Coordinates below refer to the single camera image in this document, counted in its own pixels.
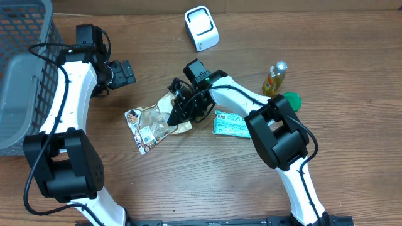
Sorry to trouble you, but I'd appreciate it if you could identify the brown snack bag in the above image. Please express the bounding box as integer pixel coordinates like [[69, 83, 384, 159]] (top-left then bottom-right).
[[124, 92, 192, 154]]

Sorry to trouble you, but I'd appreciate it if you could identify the teal snack packet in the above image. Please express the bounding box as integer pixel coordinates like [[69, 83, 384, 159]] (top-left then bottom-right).
[[212, 110, 251, 139]]

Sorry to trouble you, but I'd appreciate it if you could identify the yellow liquid bottle silver cap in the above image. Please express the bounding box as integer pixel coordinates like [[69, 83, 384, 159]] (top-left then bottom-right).
[[262, 61, 288, 97]]

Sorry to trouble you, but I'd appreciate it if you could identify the green lid white jar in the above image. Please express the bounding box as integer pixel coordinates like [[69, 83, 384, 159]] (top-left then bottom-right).
[[283, 92, 302, 112]]

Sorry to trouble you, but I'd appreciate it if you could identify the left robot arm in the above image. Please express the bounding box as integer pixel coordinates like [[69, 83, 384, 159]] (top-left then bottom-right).
[[23, 24, 136, 225]]

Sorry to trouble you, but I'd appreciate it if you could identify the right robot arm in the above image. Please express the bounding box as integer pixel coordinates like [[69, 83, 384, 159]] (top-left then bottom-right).
[[167, 59, 330, 225]]

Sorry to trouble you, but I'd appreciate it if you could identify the white barcode scanner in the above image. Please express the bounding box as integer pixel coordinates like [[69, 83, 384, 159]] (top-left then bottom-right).
[[184, 6, 219, 52]]

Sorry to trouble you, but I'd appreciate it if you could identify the grey plastic mesh basket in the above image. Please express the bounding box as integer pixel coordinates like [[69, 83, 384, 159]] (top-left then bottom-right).
[[1, 0, 63, 156]]

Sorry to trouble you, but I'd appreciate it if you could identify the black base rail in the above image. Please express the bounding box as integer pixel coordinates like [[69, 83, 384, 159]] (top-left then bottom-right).
[[75, 215, 355, 226]]

